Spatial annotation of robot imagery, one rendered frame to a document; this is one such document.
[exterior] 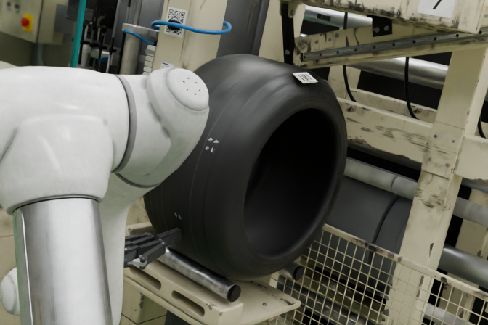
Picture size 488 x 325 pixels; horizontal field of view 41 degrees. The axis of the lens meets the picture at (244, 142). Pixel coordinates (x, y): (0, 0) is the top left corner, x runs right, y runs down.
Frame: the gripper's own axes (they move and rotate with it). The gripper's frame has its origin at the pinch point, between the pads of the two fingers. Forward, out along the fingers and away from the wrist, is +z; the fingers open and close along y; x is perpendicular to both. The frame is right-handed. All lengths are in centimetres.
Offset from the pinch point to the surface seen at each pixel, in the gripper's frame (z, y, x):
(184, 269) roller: 11.3, 4.6, 14.2
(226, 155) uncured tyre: 6.8, -9.5, -22.2
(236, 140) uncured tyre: 9.1, -9.9, -25.6
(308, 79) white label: 32, -11, -38
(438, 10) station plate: 55, -31, -57
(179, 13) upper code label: 28, 31, -48
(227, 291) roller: 11.6, -10.3, 13.9
